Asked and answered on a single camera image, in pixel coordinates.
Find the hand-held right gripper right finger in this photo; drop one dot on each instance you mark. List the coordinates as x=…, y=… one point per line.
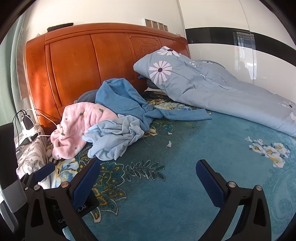
x=209, y=185

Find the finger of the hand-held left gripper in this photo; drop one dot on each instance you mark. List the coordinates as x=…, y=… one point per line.
x=45, y=172

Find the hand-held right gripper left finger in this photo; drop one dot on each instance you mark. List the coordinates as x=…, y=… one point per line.
x=85, y=185

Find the light blue shirt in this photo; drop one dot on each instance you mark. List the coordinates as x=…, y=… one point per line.
x=111, y=139

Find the grey floral cloth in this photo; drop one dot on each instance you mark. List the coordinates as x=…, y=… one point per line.
x=30, y=157

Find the white power strip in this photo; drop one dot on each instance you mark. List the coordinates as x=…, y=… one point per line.
x=30, y=133

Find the teal floral blanket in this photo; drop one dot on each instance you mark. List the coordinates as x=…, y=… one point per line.
x=161, y=180

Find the pink fleece garment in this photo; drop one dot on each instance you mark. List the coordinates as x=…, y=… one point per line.
x=74, y=129

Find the black charger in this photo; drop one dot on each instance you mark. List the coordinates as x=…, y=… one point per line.
x=28, y=122

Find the light blue daisy quilt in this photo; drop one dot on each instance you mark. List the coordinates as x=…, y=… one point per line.
x=208, y=92

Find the blue towelling garment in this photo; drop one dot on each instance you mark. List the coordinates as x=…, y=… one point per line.
x=120, y=97

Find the pale hanging sheet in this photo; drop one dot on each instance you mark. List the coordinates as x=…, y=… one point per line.
x=22, y=64

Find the wooden headboard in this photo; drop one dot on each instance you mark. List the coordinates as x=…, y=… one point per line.
x=74, y=64

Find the white glossy wardrobe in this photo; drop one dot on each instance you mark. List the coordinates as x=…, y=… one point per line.
x=219, y=14

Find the wall switch panel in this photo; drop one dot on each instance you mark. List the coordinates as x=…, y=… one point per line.
x=155, y=23

